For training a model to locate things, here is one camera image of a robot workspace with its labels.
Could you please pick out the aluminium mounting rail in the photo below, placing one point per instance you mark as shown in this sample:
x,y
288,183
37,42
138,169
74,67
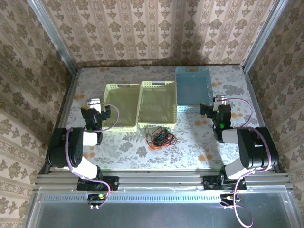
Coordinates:
x,y
161,181

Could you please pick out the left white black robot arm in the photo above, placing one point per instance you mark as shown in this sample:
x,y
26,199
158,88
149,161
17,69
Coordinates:
x,y
76,152

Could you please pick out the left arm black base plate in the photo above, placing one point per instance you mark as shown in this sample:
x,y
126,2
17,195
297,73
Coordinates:
x,y
111,184

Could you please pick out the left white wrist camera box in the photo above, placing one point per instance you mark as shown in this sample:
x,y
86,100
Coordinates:
x,y
93,101

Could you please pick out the blue plastic basket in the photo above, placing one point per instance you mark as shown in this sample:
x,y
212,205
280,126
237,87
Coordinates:
x,y
193,88

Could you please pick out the black connector box with lights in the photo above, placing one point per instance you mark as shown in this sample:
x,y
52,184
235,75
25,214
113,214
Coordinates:
x,y
97,197
229,198

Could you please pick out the floral table cloth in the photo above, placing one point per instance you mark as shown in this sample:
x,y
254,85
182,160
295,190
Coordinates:
x,y
185,147

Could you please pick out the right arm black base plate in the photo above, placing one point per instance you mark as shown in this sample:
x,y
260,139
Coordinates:
x,y
210,184

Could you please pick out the grey metal sheet panel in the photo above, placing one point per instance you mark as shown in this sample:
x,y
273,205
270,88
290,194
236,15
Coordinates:
x,y
154,215

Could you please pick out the aluminium corner post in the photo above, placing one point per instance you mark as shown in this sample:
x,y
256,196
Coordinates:
x,y
54,40
263,35

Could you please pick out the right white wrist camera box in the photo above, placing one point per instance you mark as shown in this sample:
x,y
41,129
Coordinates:
x,y
221,99

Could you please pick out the aluminium table side rail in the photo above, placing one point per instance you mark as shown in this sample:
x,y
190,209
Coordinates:
x,y
67,99
254,95

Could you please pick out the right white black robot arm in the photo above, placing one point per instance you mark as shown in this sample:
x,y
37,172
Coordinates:
x,y
256,152

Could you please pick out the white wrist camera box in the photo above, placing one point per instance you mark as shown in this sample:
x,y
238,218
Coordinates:
x,y
221,99
93,101

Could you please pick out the pale yellow plastic basket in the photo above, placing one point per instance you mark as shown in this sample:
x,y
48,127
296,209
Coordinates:
x,y
156,104
121,107

